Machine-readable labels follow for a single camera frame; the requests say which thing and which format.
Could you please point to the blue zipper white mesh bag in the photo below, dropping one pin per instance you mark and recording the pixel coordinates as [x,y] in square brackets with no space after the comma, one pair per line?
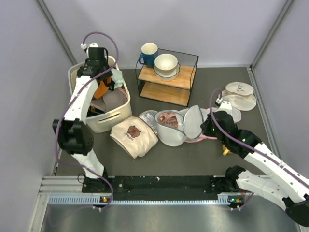
[188,127]

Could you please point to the black wire wooden shelf rack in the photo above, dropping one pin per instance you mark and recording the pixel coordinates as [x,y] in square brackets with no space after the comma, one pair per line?
[171,80]

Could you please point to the bear print cream bag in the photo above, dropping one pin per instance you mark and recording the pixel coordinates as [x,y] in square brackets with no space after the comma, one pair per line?
[135,136]

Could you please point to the yellow ceramic mug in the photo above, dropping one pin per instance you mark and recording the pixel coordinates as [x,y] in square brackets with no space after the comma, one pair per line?
[226,150]

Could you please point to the grey slotted cable duct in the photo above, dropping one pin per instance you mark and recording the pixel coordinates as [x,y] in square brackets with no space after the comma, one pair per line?
[97,200]

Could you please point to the orange bra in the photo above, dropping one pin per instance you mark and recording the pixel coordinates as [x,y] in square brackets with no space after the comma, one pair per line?
[103,87]

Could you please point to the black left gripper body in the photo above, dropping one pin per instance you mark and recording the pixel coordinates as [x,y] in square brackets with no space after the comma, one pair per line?
[104,64]

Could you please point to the cream ceramic bowl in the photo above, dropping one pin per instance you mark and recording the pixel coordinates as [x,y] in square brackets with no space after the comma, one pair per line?
[166,62]

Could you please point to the cream plastic laundry basket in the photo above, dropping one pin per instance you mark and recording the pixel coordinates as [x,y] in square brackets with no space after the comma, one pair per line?
[105,122]

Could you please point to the pile of clothes in basket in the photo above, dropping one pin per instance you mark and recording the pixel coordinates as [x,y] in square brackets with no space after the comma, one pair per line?
[112,99]

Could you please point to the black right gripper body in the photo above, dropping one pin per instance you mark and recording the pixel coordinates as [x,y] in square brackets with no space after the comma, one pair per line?
[222,138]

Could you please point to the silver round insulated pad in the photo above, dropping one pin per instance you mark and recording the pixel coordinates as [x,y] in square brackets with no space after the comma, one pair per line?
[149,118]

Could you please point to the white scalloped plate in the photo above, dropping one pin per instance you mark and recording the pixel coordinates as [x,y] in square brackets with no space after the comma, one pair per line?
[167,75]

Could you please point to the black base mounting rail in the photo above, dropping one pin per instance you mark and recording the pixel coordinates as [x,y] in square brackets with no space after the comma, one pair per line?
[171,188]

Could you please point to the pink bra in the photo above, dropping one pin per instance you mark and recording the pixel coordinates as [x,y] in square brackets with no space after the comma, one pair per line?
[168,119]

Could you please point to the blue ceramic mug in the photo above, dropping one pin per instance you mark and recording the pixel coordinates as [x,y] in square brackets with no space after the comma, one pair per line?
[149,52]

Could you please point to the pink trimmed mesh laundry bag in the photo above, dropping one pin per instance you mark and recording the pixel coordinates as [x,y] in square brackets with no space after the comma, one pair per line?
[236,115]

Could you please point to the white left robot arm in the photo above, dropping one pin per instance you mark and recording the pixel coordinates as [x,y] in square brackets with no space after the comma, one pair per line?
[71,131]

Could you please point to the beige trimmed cream mesh bag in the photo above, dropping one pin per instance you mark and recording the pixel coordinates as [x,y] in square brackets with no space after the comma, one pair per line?
[240,95]

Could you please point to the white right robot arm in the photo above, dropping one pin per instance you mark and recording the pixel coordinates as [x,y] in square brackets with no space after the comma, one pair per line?
[284,187]

